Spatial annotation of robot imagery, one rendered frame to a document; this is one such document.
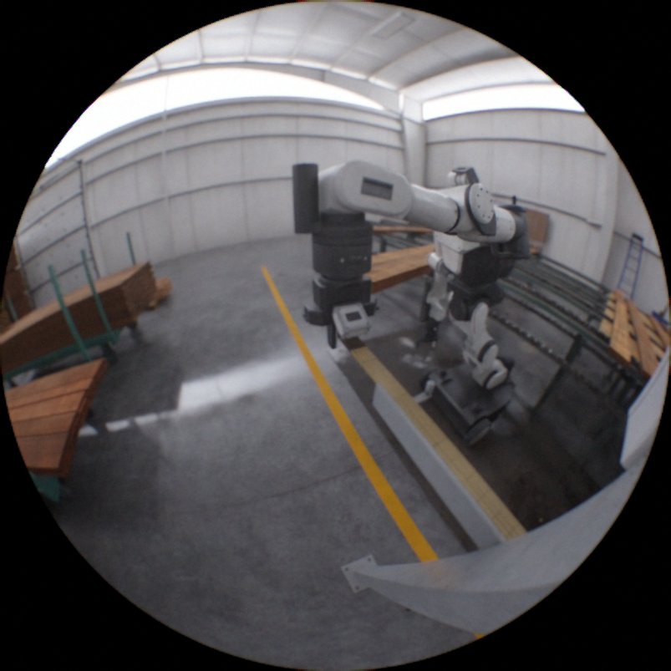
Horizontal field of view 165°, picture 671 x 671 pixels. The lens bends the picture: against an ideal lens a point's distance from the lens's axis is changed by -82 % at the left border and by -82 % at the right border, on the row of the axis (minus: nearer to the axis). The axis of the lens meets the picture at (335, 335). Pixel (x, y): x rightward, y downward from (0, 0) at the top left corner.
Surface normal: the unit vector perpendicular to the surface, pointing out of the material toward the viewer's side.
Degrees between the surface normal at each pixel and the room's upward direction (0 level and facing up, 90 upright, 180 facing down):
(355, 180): 90
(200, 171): 90
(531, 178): 90
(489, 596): 90
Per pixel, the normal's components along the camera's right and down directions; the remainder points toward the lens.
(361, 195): 0.38, 0.50
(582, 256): -0.86, 0.28
